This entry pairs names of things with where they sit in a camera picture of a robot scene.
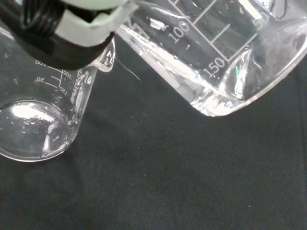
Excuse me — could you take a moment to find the black bench cloth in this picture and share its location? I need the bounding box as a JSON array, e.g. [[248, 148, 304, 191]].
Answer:
[[0, 26, 307, 230]]

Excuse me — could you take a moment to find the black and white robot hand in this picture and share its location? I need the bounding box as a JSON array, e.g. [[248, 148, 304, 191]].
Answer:
[[0, 0, 140, 70]]

